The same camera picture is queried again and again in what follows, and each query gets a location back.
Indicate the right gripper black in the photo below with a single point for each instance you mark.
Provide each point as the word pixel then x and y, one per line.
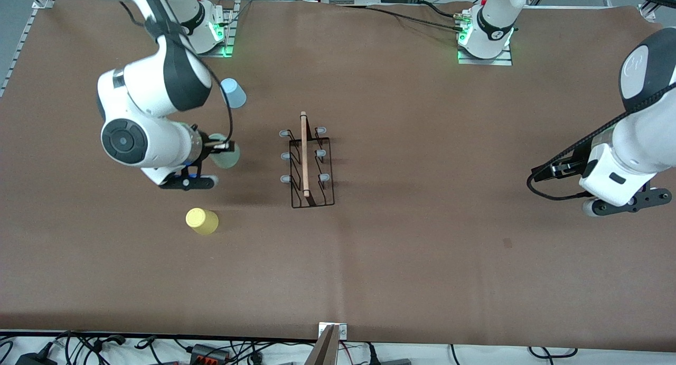
pixel 206 148

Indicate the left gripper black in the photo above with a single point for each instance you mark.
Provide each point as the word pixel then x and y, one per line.
pixel 564 169

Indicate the pale green plastic cup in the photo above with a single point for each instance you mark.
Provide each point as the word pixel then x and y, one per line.
pixel 227 160

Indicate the yellow plastic cup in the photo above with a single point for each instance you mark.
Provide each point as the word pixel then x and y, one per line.
pixel 200 221

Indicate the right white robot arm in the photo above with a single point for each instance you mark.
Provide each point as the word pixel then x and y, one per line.
pixel 142 85

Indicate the light blue plastic cup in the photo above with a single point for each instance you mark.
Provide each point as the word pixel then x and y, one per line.
pixel 235 94

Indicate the brown table cover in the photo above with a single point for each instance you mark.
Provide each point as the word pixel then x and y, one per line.
pixel 369 280

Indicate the black orange connector box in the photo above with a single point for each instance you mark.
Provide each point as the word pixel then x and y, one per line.
pixel 208 353

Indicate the black power adapter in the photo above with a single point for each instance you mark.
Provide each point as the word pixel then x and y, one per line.
pixel 34 359

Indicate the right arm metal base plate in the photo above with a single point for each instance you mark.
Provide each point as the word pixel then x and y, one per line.
pixel 219 53

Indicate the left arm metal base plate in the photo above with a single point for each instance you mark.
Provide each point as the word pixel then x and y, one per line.
pixel 483 62

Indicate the aluminium corner bracket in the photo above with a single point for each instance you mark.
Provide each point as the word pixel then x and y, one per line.
pixel 647 11

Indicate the small metal bracket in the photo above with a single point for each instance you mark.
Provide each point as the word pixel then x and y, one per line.
pixel 343 331

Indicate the slotted aluminium rail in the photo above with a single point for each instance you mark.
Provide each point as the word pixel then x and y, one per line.
pixel 21 43

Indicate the grey tapered post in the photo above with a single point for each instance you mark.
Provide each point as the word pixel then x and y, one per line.
pixel 323 352

